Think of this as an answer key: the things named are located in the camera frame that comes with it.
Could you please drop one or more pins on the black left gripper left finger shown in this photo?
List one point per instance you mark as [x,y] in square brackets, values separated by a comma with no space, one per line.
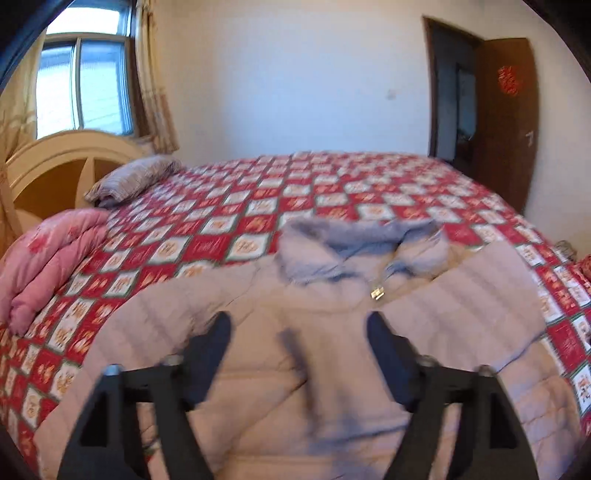
[106,441]

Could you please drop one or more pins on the lavender quilted down jacket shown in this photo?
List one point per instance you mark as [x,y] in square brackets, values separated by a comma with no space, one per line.
[299,393]

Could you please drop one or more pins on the pink folded quilt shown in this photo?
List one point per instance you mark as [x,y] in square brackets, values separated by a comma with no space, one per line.
[41,261]

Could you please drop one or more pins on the red patchwork bear bedspread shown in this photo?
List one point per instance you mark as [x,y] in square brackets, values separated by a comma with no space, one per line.
[217,215]

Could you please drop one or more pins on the striped grey pillow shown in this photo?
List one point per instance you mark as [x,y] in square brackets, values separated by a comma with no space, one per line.
[129,180]

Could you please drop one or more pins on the cream wooden headboard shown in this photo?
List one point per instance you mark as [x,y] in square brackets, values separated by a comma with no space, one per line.
[44,177]

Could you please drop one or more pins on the brown wooden door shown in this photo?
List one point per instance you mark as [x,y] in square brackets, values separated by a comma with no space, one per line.
[503,162]

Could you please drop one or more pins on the beige patterned right curtain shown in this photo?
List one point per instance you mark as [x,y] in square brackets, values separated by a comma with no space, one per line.
[152,91]

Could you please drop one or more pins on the beige patterned curtain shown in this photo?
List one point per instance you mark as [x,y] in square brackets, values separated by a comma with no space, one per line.
[152,91]
[18,103]

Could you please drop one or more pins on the beige patterned left curtain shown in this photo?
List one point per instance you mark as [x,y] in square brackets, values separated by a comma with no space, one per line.
[18,103]

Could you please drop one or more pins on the red paper door decoration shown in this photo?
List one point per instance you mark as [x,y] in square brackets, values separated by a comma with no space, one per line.
[509,82]

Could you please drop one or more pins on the window with blue glass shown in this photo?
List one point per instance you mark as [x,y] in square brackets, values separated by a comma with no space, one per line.
[83,81]

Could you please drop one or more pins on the dark wooden door frame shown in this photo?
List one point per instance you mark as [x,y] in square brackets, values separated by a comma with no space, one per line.
[452,70]

